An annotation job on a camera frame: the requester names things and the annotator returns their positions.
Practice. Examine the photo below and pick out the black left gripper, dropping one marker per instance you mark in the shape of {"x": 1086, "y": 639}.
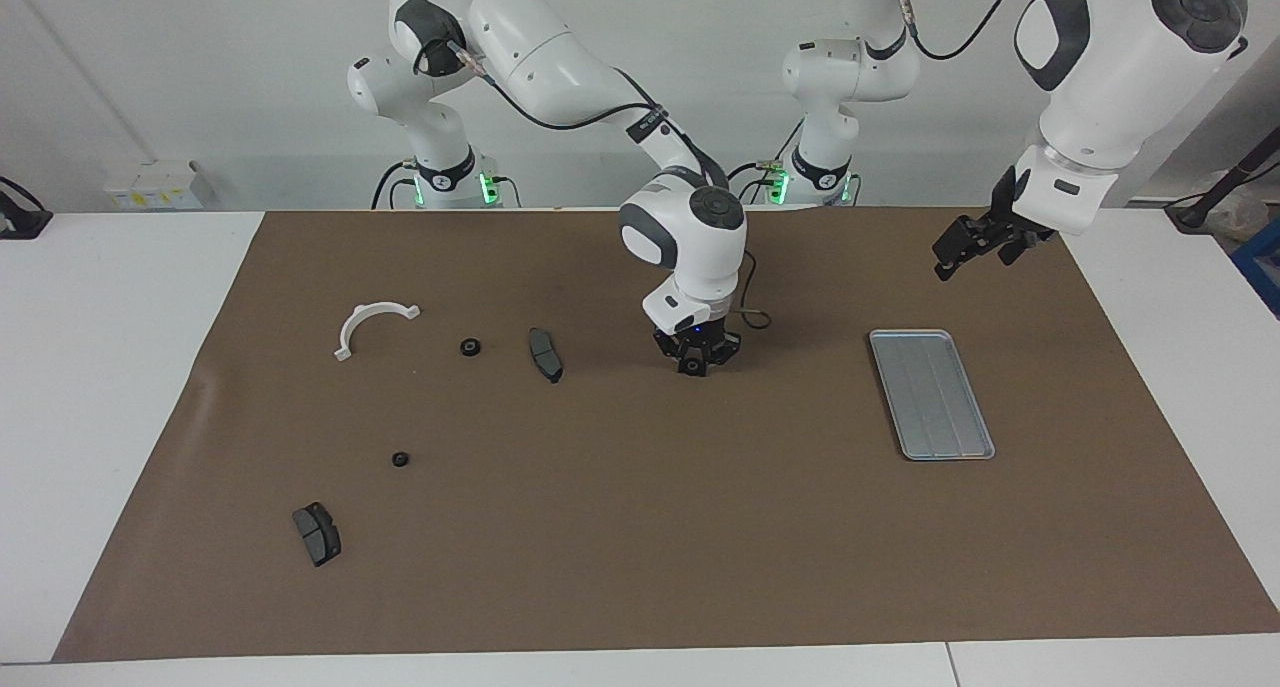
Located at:
{"x": 1000, "y": 222}

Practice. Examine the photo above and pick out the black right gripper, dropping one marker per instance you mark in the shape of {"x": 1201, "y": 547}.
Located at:
{"x": 695, "y": 337}

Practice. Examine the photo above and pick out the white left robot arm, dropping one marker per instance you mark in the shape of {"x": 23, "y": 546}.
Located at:
{"x": 1100, "y": 67}

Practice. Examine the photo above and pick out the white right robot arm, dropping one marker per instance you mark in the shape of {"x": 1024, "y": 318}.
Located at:
{"x": 560, "y": 47}

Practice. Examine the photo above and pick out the silver metal tray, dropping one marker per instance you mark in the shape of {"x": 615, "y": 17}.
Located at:
{"x": 930, "y": 397}

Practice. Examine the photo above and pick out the long dark grey brake pad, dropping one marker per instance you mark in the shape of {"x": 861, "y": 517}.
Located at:
{"x": 545, "y": 354}

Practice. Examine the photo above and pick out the brown table mat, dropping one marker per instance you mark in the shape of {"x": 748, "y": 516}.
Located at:
{"x": 650, "y": 517}

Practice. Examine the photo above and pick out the black stand pole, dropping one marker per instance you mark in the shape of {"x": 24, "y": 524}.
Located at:
{"x": 1225, "y": 182}

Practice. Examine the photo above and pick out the clear plastic bag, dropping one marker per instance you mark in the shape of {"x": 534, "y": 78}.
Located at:
{"x": 1245, "y": 217}

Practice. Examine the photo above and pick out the blue crate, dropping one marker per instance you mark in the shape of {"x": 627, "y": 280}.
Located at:
{"x": 1262, "y": 267}

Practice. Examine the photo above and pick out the short dark grey brake pad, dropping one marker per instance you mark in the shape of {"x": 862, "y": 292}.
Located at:
{"x": 317, "y": 534}

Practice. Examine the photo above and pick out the black table clamp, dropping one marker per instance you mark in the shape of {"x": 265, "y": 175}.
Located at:
{"x": 20, "y": 217}

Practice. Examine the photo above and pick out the white curved plastic bracket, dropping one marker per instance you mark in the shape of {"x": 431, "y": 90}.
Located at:
{"x": 365, "y": 313}

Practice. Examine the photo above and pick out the white wall socket box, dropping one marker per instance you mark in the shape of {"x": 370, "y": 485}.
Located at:
{"x": 150, "y": 182}

